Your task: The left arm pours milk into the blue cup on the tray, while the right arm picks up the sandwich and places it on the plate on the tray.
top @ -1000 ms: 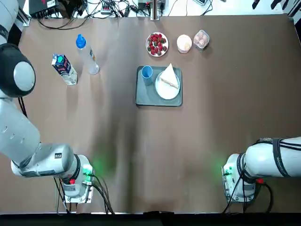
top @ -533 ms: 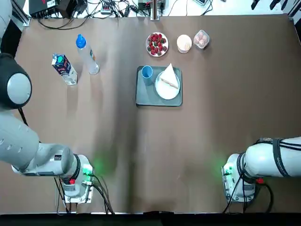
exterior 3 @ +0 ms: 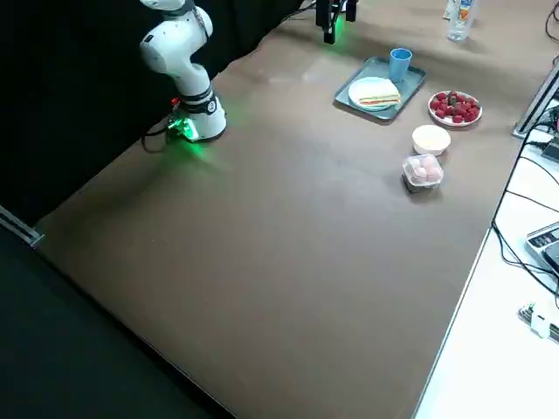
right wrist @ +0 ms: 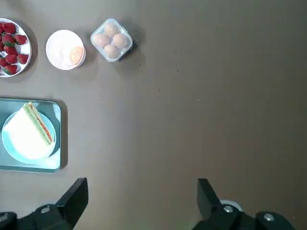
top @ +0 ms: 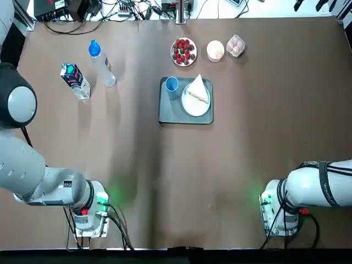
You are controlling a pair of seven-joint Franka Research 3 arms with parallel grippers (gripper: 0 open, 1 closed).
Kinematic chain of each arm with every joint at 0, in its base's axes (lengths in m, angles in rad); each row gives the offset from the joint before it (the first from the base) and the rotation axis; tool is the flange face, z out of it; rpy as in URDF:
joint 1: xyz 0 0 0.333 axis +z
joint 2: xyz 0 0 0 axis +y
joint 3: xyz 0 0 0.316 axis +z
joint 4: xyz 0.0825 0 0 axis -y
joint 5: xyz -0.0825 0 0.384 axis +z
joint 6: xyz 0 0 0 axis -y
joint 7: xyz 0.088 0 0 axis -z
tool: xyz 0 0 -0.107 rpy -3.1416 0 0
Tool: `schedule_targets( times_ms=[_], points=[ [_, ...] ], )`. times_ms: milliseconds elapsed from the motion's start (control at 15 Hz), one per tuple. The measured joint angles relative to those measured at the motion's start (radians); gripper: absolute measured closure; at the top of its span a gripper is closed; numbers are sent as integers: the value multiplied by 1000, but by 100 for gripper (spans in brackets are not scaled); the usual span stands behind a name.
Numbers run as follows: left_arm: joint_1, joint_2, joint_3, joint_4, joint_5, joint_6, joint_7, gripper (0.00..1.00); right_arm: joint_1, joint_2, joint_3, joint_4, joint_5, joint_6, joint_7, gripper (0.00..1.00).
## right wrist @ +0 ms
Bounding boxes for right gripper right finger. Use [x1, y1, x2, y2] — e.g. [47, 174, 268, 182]
[193, 178, 298, 230]

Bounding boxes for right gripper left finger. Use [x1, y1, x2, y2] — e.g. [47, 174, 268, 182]
[0, 177, 89, 230]

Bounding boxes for triangular sandwich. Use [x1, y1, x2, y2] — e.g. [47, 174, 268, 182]
[2, 101, 55, 161]

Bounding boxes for grey-green serving tray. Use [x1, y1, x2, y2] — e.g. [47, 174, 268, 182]
[0, 97, 62, 173]

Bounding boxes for pale blue plate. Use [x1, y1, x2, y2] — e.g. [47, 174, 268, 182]
[1, 110, 58, 164]

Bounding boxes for white strawberry plate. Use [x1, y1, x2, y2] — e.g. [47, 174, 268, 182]
[0, 18, 32, 78]

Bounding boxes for red strawberry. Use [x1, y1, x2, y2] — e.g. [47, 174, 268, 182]
[1, 33, 16, 46]
[2, 64, 19, 75]
[1, 23, 17, 34]
[14, 34, 28, 46]
[16, 54, 29, 65]
[3, 45, 19, 56]

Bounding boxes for pale orange egg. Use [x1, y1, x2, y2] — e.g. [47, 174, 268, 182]
[69, 46, 84, 65]

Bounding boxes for brown egg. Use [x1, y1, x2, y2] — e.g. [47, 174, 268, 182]
[103, 23, 118, 35]
[111, 33, 127, 47]
[93, 33, 110, 47]
[104, 44, 119, 58]

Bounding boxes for clear plastic egg box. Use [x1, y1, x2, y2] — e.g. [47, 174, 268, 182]
[90, 18, 138, 63]

